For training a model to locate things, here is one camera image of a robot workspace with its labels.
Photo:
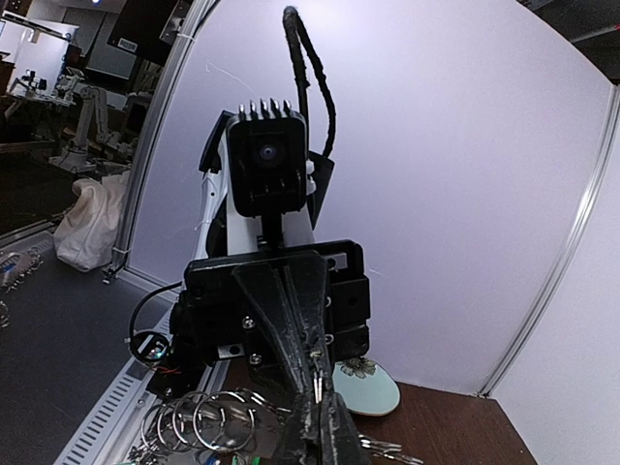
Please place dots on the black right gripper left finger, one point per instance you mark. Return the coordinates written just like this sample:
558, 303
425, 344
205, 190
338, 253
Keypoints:
300, 439

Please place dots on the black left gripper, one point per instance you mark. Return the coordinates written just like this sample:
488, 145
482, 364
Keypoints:
300, 310

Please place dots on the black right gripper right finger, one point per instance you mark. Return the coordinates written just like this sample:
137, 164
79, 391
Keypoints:
340, 444

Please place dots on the grey disc keyring organizer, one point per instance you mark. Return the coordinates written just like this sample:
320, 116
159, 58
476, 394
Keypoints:
238, 426

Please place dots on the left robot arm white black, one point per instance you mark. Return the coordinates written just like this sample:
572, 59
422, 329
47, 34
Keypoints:
228, 233

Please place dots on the teal plate with flower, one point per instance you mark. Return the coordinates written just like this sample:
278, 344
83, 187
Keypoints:
366, 387

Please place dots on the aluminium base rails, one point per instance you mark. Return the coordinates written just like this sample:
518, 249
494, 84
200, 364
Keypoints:
111, 433

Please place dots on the white cloth bag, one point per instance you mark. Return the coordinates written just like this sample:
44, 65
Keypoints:
87, 233

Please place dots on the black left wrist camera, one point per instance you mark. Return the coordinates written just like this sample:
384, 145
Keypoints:
267, 149

